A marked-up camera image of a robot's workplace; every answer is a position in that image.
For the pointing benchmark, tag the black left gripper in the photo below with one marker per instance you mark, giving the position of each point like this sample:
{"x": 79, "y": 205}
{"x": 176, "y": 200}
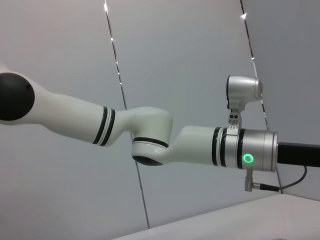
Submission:
{"x": 300, "y": 153}

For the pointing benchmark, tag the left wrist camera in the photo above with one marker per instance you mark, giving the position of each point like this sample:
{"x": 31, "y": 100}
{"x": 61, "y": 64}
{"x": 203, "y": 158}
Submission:
{"x": 245, "y": 90}

